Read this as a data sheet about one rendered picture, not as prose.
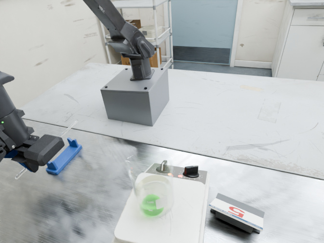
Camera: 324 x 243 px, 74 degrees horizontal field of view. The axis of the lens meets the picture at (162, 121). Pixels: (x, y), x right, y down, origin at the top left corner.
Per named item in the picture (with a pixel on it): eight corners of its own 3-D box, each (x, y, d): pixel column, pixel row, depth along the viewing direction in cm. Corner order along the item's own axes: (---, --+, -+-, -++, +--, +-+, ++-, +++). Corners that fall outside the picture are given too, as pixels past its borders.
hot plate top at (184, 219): (140, 174, 40) (139, 170, 39) (206, 185, 37) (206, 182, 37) (112, 239, 31) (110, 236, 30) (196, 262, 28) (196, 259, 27)
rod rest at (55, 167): (73, 144, 60) (68, 135, 58) (83, 147, 59) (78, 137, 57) (46, 172, 53) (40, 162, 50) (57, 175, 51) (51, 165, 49)
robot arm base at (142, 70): (135, 71, 70) (131, 53, 66) (155, 70, 68) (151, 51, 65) (128, 81, 64) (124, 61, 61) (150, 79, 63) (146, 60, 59)
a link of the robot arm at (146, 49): (134, 52, 67) (129, 31, 63) (157, 54, 62) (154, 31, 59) (119, 60, 63) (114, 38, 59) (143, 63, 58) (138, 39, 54)
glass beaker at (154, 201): (181, 191, 36) (180, 155, 31) (167, 227, 31) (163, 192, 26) (143, 180, 38) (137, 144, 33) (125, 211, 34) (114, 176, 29)
